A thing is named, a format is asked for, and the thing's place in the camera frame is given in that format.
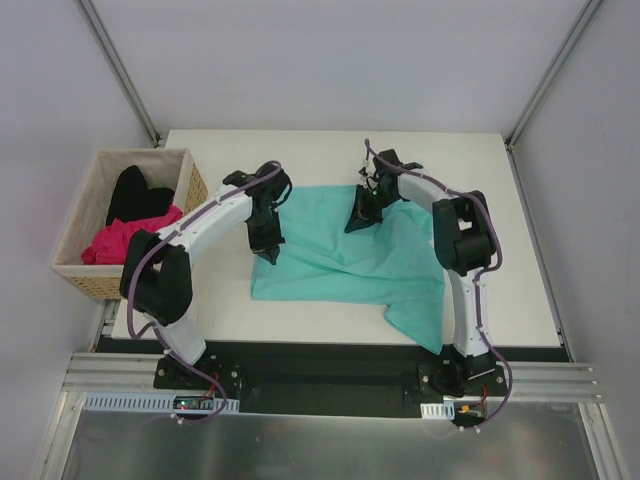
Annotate right white cable duct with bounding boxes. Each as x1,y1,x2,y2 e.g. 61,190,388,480
419,400,487,421

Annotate left rear aluminium post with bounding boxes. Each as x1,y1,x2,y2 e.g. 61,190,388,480
75,0,163,148

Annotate black t shirt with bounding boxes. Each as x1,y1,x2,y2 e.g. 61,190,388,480
105,165,175,226

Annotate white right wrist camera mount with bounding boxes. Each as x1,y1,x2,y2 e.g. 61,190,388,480
358,159,375,179

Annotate pink t shirt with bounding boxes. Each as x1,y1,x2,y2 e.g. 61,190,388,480
81,205,183,265

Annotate right rear aluminium post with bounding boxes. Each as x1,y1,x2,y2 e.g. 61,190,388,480
505,0,606,152

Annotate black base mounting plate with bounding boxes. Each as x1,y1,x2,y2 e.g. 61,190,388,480
153,341,508,418

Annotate wicker laundry basket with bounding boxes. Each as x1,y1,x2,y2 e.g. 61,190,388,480
51,148,208,300

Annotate aluminium post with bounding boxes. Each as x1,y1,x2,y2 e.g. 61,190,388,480
505,0,606,152
75,0,163,148

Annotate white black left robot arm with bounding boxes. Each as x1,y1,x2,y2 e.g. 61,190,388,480
120,161,292,389

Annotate white cable duct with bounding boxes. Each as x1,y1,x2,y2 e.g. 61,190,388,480
84,393,240,415
419,400,487,421

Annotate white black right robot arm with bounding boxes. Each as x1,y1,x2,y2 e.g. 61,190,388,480
345,145,503,398

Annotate teal t shirt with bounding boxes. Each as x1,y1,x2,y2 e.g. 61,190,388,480
250,186,445,354

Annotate left white cable duct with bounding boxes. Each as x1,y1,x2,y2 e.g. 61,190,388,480
84,393,240,415

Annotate aluminium front frame rail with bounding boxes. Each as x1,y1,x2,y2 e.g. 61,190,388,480
62,299,601,401

